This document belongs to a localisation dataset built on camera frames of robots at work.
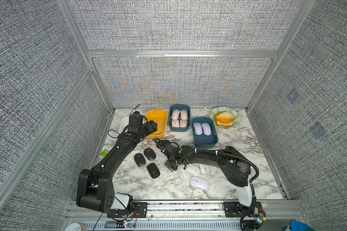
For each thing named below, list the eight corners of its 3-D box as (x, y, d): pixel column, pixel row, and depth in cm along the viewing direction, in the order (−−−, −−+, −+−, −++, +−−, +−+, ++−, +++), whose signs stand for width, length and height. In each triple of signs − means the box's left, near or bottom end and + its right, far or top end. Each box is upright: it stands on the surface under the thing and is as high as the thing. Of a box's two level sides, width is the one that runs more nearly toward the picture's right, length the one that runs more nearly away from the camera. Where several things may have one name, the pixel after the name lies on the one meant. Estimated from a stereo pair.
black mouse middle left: (139, 168, 89) (138, 166, 87) (132, 158, 94) (132, 156, 92) (147, 163, 92) (146, 161, 90) (140, 153, 96) (140, 151, 94)
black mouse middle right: (150, 162, 92) (150, 161, 90) (142, 152, 96) (142, 150, 94) (157, 157, 94) (157, 156, 92) (149, 148, 98) (149, 146, 97)
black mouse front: (153, 181, 85) (152, 179, 83) (145, 168, 90) (145, 166, 87) (162, 175, 87) (161, 173, 85) (154, 163, 92) (154, 161, 90)
